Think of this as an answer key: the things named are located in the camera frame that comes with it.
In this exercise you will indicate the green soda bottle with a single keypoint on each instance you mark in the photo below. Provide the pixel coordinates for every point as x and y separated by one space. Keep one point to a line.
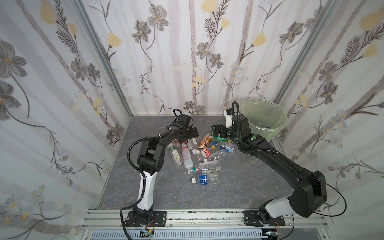
219 139

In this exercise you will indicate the clear bottle green cap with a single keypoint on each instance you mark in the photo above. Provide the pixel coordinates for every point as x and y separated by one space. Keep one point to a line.
206 167

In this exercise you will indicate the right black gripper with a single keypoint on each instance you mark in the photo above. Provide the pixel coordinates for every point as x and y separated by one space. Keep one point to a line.
222 130

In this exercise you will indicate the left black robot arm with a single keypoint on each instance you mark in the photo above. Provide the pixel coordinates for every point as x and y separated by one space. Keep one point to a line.
151 159

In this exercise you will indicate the crushed bottle blue cap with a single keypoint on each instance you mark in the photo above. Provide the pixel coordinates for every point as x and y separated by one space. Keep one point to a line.
228 147

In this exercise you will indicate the frosted white bottle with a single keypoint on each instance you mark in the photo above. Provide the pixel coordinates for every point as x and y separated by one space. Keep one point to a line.
192 144

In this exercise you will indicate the brown label bottle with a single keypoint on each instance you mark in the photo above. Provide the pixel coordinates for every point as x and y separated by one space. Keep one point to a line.
178 142

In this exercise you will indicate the clear bottle green label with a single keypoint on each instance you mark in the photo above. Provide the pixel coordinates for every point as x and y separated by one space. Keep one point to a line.
175 155

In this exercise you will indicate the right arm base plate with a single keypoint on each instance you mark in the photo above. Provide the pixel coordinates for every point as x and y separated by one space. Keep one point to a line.
261 219

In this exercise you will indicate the crushed bottle red label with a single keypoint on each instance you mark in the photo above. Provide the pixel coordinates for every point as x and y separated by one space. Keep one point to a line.
207 155

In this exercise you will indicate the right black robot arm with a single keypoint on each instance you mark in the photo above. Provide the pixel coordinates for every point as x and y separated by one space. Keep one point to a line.
310 190

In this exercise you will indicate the white bottle red cap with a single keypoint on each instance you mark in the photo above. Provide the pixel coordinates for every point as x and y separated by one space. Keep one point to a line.
188 162

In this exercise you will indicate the mesh bin with green bag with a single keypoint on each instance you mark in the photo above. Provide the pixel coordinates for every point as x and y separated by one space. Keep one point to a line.
262 114

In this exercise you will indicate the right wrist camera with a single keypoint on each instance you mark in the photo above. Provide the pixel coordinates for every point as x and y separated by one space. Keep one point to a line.
228 113

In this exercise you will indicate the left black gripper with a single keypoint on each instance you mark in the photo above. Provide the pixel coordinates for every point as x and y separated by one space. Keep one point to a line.
191 133

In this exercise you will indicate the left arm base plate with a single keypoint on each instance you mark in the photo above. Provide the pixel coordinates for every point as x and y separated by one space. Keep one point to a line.
151 219

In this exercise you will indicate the orange copper label bottle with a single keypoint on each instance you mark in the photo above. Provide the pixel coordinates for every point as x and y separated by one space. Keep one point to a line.
205 141

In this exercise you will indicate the clear bottle blue label white cap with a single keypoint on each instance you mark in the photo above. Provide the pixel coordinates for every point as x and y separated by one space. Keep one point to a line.
206 179

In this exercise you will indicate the aluminium frame rail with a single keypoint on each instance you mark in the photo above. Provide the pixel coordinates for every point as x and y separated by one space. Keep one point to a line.
222 224

